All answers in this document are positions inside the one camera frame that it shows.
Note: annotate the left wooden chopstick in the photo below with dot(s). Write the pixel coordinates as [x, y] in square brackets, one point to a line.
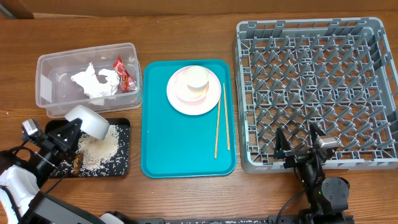
[217, 129]

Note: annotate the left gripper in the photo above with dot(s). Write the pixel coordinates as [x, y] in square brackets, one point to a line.
[56, 135]

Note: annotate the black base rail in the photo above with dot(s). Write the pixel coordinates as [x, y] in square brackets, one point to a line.
[217, 221]

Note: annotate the grey dishwasher rack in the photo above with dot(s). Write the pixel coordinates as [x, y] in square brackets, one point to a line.
[338, 74]

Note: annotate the white rice with food scrap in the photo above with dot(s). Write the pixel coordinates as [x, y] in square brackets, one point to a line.
[99, 149]

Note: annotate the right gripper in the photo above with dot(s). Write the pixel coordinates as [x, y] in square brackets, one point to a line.
[280, 145]

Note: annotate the white cup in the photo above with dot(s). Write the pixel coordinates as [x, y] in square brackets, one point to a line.
[196, 77]

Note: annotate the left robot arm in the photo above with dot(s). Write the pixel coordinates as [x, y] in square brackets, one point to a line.
[21, 180]

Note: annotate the white tissue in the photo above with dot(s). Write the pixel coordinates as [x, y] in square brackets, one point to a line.
[93, 88]

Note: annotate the teal serving tray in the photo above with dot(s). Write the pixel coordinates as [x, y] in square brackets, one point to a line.
[174, 144]

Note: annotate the pink shallow bowl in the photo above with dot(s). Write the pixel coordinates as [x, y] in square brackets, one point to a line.
[187, 93]

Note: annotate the black plastic tray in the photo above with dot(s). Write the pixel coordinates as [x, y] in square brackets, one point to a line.
[121, 168]

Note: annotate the right wooden chopstick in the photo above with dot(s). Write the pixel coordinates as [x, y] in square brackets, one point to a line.
[226, 117]

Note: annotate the pink round plate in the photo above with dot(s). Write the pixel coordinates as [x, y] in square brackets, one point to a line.
[198, 107]

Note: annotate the grey bowl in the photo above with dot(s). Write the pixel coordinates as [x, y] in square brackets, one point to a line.
[92, 123]

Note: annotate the red snack wrapper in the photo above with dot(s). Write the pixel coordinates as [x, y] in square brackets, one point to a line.
[126, 83]

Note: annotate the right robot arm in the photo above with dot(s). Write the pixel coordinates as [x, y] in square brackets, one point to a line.
[327, 196]

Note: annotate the clear plastic waste bin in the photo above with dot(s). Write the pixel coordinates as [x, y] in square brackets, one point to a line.
[56, 92]

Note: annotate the wooden chopstick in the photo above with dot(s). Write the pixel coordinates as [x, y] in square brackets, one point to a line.
[217, 129]
[226, 117]

